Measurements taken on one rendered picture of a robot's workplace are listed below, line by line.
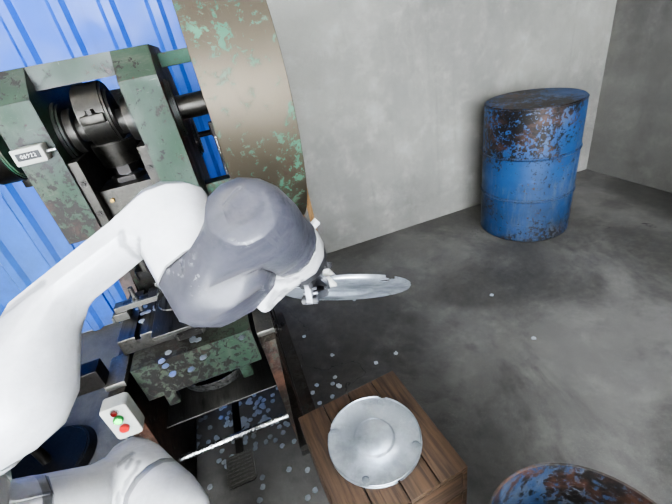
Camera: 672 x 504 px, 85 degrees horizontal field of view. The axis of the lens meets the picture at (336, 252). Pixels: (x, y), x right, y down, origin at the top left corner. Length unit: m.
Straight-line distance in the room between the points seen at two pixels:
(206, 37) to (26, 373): 0.66
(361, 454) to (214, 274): 0.96
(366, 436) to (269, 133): 0.93
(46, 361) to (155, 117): 0.79
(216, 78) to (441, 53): 2.18
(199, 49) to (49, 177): 0.57
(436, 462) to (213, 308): 0.97
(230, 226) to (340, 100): 2.25
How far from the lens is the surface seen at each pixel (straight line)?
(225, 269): 0.38
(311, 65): 2.50
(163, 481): 0.81
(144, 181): 1.24
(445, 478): 1.23
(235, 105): 0.86
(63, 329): 0.51
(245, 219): 0.35
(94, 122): 1.20
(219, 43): 0.88
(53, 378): 0.49
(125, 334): 1.45
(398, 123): 2.76
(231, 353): 1.36
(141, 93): 1.15
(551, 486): 1.22
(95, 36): 2.43
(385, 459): 1.25
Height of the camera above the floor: 1.45
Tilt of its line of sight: 30 degrees down
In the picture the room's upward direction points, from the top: 11 degrees counter-clockwise
